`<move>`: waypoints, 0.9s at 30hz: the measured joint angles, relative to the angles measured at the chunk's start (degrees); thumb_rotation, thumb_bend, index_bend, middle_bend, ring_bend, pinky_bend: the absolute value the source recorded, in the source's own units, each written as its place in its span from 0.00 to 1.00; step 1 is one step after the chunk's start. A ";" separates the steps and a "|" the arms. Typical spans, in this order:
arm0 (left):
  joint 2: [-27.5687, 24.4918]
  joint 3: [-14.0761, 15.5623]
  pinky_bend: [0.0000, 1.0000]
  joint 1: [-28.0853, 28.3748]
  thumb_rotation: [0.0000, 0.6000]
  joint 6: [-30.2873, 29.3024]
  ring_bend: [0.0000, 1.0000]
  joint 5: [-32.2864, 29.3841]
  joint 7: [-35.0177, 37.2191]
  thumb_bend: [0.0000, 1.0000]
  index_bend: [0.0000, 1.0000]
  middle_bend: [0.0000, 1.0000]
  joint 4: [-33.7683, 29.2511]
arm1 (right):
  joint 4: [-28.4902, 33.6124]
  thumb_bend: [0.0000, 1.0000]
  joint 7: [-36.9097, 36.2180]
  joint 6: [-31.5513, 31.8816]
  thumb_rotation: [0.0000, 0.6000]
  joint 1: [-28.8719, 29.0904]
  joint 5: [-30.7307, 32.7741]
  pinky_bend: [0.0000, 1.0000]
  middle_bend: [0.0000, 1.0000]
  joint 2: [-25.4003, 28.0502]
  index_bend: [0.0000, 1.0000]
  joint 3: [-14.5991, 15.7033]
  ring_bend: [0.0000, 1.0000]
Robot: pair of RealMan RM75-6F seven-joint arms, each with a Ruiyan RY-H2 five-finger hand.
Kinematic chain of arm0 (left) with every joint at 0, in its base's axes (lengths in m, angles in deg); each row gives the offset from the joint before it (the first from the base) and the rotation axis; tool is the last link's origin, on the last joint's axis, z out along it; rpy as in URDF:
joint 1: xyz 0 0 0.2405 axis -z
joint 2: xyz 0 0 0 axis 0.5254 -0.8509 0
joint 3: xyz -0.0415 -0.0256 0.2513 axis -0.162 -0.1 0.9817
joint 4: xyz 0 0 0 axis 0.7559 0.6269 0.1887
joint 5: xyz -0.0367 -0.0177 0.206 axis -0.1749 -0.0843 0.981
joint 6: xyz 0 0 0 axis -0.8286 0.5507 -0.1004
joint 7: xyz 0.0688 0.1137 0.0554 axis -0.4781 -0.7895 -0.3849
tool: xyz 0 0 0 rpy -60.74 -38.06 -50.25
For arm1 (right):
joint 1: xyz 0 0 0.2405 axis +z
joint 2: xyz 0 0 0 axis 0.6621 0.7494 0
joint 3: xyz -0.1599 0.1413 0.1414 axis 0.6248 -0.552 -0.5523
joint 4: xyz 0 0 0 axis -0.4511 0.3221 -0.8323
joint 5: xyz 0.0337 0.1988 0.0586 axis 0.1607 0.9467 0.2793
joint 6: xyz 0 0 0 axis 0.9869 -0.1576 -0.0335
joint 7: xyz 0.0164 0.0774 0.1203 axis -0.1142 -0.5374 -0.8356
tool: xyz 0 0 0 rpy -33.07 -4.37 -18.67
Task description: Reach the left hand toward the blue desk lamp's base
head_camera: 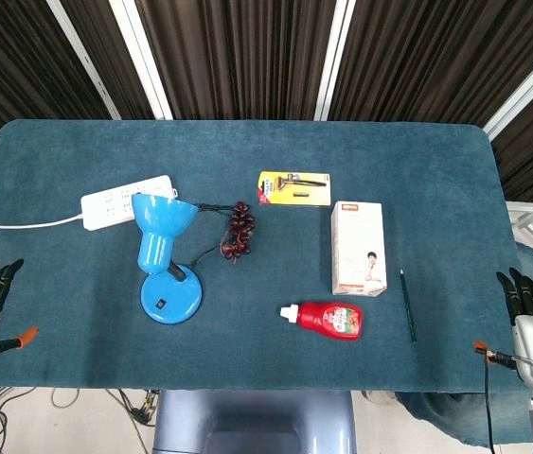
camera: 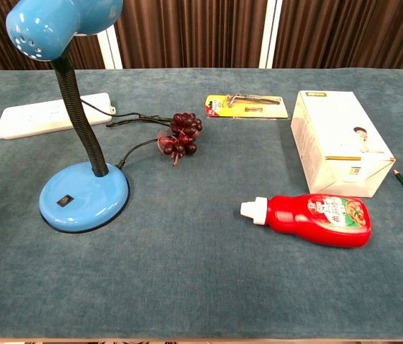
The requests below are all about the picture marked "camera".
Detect white frame post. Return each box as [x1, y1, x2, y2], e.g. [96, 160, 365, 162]
[96, 27, 124, 70]
[258, 0, 283, 70]

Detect blue tablecloth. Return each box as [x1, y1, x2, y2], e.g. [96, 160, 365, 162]
[0, 67, 403, 341]

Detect blue gooseneck desk lamp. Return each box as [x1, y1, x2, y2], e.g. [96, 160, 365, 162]
[5, 0, 130, 234]

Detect white power strip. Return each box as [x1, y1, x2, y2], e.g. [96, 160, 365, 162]
[0, 92, 117, 140]

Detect white carton box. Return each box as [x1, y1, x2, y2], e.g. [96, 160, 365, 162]
[290, 90, 397, 199]

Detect red ketchup bottle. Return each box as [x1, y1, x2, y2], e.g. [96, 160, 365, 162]
[240, 193, 372, 249]

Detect dark red grape bunch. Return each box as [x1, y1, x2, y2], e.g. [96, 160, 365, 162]
[157, 112, 204, 167]

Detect yellow razor blister pack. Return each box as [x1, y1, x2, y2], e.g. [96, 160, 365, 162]
[204, 92, 290, 121]

